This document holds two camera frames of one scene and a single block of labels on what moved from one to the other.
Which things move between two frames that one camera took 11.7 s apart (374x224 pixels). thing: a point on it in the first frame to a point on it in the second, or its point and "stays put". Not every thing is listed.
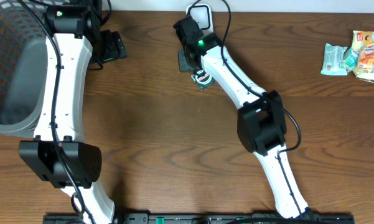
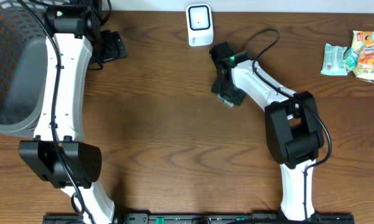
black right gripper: x=182 y=64 to x=234 y=97
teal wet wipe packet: x=334 y=64 stays put
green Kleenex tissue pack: x=351 y=58 stays put
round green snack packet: x=203 y=79 to x=230 y=104
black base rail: x=198 y=218 stays put
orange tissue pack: x=372 y=56 stays put
